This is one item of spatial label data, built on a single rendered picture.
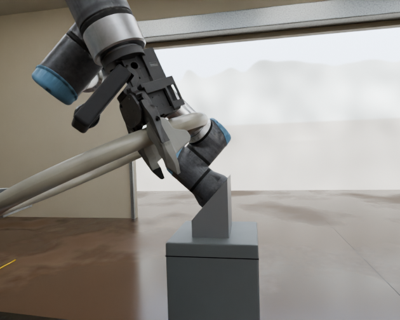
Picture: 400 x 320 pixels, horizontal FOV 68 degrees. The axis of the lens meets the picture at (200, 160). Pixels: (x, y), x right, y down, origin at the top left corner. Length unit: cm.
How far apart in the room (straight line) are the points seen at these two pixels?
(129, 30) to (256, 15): 489
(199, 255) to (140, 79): 96
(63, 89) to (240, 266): 99
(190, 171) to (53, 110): 530
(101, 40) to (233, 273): 108
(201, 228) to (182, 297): 30
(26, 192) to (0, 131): 673
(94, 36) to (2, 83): 681
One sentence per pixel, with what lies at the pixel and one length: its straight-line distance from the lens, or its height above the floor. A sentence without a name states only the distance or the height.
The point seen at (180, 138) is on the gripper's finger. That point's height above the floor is 127.
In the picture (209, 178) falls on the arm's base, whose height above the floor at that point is 112.
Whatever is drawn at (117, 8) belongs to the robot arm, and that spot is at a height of 147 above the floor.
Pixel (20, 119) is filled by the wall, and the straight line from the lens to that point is 696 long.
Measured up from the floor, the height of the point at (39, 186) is 120.
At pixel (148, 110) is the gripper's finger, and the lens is 46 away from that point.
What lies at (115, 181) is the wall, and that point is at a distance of 586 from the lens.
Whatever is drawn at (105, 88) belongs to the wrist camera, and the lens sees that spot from 48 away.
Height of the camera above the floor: 125
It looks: 2 degrees down
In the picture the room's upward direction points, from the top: 2 degrees counter-clockwise
